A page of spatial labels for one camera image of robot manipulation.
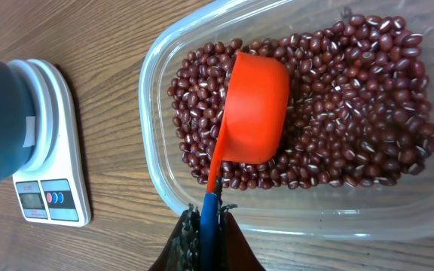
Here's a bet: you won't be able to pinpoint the white digital kitchen scale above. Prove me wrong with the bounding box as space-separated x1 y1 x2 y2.
8 59 91 227

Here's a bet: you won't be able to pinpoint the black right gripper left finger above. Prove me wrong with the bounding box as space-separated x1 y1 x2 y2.
149 203 200 271

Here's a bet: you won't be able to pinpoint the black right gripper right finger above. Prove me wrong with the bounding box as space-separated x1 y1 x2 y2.
214 178 265 271

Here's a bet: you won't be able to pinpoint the red beans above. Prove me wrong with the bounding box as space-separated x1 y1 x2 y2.
167 14 434 190

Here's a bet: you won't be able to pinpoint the clear plastic container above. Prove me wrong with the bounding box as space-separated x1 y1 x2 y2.
139 0 434 241

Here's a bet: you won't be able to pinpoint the orange scoop with blue handle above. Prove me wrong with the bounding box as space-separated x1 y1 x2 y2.
199 53 289 270

